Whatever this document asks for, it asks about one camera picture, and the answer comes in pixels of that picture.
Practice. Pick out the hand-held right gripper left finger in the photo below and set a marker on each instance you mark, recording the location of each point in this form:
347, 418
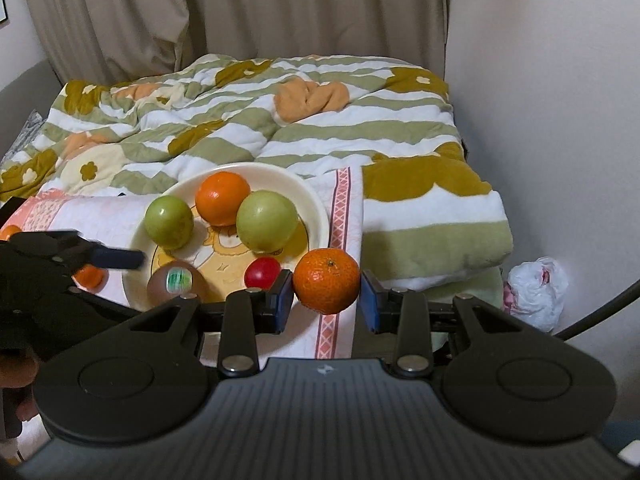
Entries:
282, 305

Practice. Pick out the small tangerine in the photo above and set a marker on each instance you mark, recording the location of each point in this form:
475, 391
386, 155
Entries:
326, 280
90, 279

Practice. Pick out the green apple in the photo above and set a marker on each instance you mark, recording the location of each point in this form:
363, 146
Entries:
266, 220
169, 222

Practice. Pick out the wall poster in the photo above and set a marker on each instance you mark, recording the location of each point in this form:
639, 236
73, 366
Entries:
2, 7

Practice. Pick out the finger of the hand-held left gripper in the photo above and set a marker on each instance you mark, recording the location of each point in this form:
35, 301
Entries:
120, 259

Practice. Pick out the red cherry tomato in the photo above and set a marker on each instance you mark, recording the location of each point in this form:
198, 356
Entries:
261, 271

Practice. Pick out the brown kiwi with green sticker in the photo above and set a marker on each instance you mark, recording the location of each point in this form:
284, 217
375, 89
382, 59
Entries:
175, 280

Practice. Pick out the white plastic bag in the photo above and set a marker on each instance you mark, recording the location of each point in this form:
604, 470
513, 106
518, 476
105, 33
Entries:
537, 285

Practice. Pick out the green striped floral blanket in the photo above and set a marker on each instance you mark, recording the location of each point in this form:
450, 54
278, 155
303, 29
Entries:
350, 135

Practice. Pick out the grey patterned cloth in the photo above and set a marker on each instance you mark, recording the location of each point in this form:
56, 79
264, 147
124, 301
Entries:
31, 122

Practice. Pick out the large orange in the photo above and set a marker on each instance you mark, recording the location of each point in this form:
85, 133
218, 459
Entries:
7, 233
222, 197

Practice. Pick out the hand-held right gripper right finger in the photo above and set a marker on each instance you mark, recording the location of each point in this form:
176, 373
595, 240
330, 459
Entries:
369, 305

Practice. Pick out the grey curtain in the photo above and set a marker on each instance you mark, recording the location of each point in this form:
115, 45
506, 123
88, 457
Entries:
250, 5

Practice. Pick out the pink and white towel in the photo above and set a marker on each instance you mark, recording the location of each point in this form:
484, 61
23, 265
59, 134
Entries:
100, 215

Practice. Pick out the person's left hand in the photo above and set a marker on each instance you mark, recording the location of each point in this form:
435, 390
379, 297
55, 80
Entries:
17, 370

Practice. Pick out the cream bowl with cartoon print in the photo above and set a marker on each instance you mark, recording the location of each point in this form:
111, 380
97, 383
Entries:
220, 260

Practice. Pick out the grey padded headboard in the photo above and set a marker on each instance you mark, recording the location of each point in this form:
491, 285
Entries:
20, 95

